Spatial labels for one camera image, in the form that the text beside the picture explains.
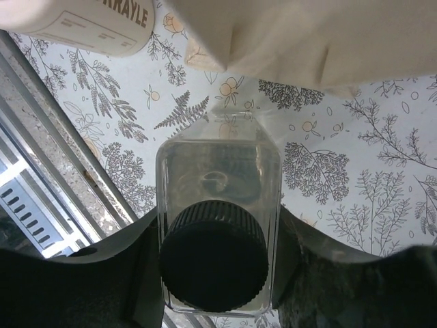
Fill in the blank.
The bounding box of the peach cylindrical bottle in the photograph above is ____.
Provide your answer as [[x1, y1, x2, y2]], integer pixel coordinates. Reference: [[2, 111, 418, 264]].
[[1, 0, 154, 57]]

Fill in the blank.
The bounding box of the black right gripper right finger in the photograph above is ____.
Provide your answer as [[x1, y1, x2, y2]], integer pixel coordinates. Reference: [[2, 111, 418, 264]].
[[272, 207, 436, 327]]

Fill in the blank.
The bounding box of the square glass perfume bottle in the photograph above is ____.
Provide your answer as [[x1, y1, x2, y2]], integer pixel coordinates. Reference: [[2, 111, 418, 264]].
[[156, 108, 282, 317]]

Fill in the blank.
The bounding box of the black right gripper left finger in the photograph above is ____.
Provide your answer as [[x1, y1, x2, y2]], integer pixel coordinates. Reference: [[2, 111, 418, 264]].
[[1, 210, 164, 327]]

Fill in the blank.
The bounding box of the beige canvas tote bag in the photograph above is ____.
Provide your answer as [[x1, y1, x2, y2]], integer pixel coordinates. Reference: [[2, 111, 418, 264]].
[[166, 1, 436, 95]]

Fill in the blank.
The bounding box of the aluminium mounting rail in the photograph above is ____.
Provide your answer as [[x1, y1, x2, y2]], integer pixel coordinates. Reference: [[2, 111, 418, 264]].
[[1, 32, 137, 258]]

